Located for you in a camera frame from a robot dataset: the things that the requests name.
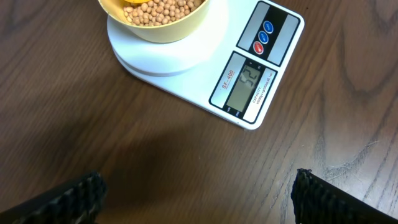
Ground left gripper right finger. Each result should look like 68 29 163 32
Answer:
290 168 397 224

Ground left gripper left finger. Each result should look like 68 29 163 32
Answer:
1 171 107 224

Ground yellow scoop cup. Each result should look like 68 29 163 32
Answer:
124 0 151 4

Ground white digital kitchen scale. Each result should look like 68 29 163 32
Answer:
107 0 305 130

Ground pale yellow bowl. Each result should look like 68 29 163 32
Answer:
99 0 210 44

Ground soybeans in bowl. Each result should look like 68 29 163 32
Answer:
123 0 206 27

